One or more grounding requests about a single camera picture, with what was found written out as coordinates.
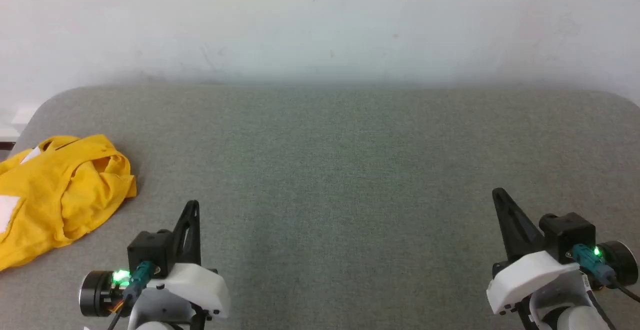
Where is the black right cylindrical gripper motor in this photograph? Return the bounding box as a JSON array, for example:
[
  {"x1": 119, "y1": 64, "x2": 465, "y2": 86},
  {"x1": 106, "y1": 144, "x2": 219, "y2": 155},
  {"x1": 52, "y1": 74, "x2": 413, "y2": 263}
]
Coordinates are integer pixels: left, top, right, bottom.
[{"x1": 597, "y1": 240, "x2": 640, "y2": 287}]

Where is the left teal plug black cable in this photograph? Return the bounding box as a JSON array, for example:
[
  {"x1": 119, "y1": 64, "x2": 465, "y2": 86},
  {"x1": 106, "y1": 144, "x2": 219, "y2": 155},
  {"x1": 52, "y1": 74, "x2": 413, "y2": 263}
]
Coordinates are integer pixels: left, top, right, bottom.
[{"x1": 106, "y1": 261, "x2": 157, "y2": 330}]

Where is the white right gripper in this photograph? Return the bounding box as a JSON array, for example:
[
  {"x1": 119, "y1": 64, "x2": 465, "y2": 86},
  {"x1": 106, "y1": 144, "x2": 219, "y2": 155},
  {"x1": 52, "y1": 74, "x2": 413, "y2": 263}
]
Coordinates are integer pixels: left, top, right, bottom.
[{"x1": 486, "y1": 187, "x2": 583, "y2": 316}]

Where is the black left cylindrical gripper motor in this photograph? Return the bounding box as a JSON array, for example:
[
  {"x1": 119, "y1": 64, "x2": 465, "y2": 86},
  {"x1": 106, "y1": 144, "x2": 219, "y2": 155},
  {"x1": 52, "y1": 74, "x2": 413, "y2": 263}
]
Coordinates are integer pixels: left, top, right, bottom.
[{"x1": 78, "y1": 269, "x2": 120, "y2": 317}]

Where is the grey fabric sofa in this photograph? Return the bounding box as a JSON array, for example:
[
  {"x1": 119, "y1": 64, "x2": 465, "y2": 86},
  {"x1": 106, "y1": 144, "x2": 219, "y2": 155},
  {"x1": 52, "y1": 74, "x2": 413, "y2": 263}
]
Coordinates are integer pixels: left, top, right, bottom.
[{"x1": 0, "y1": 84, "x2": 640, "y2": 330}]

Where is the yellow printed T-shirt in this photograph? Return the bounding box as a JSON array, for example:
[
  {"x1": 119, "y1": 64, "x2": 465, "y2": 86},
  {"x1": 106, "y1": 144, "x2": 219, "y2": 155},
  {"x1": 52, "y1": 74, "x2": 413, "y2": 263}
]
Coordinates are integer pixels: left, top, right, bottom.
[{"x1": 0, "y1": 134, "x2": 137, "y2": 272}]

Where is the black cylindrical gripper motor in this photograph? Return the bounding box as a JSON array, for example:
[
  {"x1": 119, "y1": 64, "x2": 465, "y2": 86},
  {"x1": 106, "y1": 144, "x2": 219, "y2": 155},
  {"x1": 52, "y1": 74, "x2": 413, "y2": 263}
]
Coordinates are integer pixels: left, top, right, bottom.
[
  {"x1": 597, "y1": 240, "x2": 640, "y2": 287},
  {"x1": 78, "y1": 269, "x2": 120, "y2": 317}
]

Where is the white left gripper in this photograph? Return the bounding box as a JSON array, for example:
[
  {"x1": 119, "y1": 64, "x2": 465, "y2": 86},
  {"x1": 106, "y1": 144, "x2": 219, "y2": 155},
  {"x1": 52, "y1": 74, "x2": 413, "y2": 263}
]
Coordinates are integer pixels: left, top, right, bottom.
[{"x1": 145, "y1": 200, "x2": 232, "y2": 321}]

